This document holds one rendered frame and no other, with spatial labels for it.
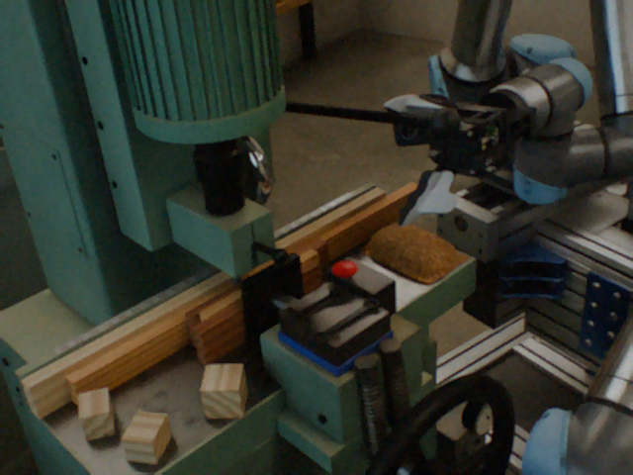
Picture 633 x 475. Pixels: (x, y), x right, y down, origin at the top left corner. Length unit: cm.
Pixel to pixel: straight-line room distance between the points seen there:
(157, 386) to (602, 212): 98
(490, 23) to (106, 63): 66
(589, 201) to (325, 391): 93
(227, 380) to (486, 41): 76
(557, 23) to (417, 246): 340
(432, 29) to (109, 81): 393
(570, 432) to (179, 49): 52
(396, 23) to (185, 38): 415
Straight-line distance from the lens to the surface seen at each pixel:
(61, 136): 108
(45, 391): 100
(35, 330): 134
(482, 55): 144
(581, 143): 118
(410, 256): 114
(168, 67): 86
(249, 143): 115
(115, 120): 102
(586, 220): 163
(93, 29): 99
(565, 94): 112
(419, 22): 487
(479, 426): 127
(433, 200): 99
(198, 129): 88
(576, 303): 163
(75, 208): 114
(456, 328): 250
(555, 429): 73
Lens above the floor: 155
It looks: 32 degrees down
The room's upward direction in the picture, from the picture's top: 5 degrees counter-clockwise
